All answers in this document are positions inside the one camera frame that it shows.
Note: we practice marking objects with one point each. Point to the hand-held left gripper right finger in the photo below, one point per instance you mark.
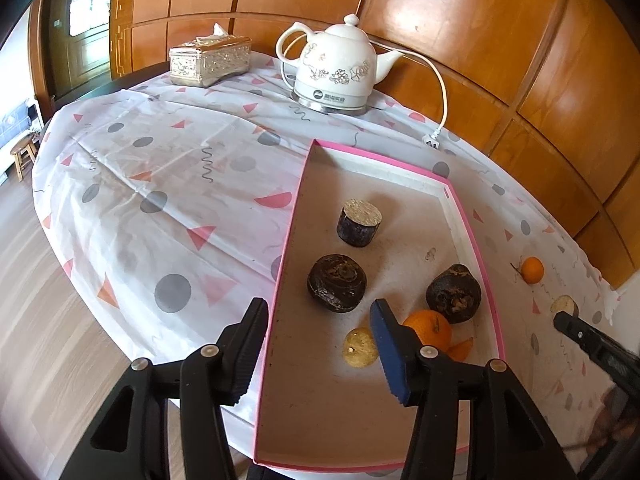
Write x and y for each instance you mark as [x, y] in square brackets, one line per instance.
[390, 355]

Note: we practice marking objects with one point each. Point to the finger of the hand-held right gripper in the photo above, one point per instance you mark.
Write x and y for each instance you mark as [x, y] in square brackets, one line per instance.
[575, 329]

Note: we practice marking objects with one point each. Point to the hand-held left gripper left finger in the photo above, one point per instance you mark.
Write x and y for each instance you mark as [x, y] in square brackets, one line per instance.
[247, 355]

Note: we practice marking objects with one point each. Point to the yellow cut piece dark skin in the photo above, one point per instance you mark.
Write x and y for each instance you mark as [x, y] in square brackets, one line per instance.
[564, 305]

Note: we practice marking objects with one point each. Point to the small yellow round slice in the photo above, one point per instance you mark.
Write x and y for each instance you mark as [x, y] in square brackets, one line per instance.
[359, 347]

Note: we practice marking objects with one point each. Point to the pink cardboard box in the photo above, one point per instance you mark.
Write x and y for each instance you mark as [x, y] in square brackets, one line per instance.
[350, 410]

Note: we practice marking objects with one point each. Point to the large dark brown tuber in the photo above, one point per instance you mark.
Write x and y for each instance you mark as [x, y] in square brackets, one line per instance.
[337, 282]

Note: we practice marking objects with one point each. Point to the dark brown cylinder piece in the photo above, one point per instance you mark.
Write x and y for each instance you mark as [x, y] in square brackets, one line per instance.
[359, 222]

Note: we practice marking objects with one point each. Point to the large orange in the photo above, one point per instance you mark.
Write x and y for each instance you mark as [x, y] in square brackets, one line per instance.
[432, 327]

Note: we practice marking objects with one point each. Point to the small orange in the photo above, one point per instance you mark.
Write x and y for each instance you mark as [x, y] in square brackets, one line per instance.
[531, 270]

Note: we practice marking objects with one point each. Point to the round dark brown tuber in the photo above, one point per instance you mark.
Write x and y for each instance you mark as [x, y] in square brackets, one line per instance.
[454, 292]

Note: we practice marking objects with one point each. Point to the white patterned tablecloth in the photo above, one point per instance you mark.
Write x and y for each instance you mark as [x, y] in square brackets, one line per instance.
[165, 160]

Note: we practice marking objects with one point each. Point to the silver kettle base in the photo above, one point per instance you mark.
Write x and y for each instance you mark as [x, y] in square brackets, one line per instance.
[325, 105]

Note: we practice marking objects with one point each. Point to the silver embossed tissue box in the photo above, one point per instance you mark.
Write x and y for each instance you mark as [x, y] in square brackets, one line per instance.
[210, 62]

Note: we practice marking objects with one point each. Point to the white ceramic electric kettle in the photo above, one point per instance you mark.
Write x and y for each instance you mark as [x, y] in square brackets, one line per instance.
[335, 65]

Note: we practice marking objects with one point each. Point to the small wooden stool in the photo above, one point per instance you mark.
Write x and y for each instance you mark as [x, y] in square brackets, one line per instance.
[22, 147]

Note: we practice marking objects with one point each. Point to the white tissue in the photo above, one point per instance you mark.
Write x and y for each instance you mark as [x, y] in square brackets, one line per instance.
[216, 32]

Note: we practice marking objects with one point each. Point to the wooden glass door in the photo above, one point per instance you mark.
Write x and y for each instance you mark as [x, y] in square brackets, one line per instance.
[85, 60]

